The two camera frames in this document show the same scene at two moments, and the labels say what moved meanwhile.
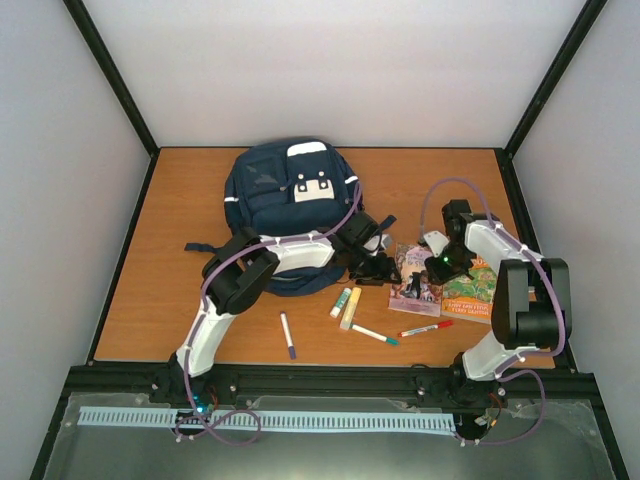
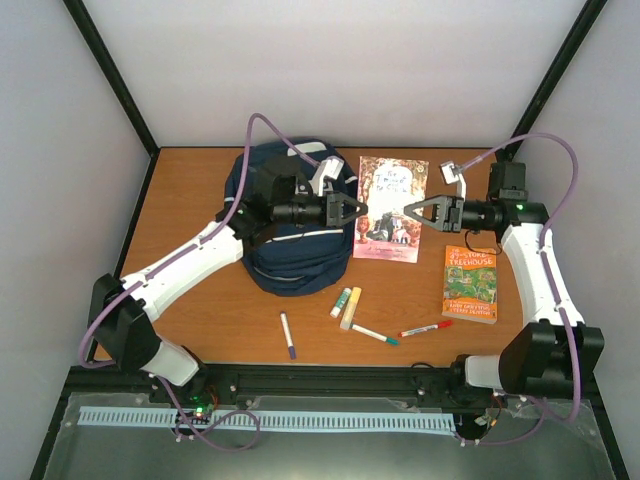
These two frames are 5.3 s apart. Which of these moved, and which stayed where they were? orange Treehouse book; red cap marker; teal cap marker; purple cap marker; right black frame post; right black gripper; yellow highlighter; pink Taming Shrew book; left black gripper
Moved: pink Taming Shrew book; left black gripper; right black gripper
Stayed: purple cap marker; orange Treehouse book; red cap marker; yellow highlighter; teal cap marker; right black frame post
